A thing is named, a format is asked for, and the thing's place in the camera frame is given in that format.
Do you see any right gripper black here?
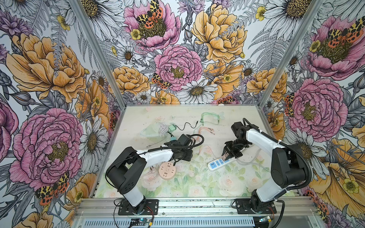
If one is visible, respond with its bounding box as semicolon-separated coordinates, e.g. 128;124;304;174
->
222;137;251;161

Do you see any pink charger plug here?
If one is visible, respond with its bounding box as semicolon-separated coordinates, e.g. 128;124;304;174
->
225;154;234;161

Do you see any white blue power strip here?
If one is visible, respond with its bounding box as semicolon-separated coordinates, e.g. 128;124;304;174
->
207;158;237;172

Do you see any pink charging cable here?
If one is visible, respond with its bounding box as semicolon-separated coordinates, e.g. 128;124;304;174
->
193;126;226;156

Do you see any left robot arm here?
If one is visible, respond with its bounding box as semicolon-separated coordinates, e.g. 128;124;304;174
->
105;134;204;214

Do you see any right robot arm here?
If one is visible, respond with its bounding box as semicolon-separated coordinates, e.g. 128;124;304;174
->
221;118;313;213

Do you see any green charger adapter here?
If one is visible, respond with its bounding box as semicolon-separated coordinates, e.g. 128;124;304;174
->
168;124;177;133

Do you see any round pink socket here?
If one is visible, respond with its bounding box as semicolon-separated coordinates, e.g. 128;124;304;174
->
158;161;176;181

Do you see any black thin cable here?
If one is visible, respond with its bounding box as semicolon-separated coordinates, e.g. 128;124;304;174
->
174;121;199;132

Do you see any pink socket cord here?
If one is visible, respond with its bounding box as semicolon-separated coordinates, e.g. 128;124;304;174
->
139;166;160;181

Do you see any green coiled cable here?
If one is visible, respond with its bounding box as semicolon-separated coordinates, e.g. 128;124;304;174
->
199;112;221;126

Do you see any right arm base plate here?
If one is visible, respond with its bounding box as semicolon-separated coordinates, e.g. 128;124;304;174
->
231;198;277;214

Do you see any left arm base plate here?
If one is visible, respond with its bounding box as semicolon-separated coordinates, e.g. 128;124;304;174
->
117;199;159;216

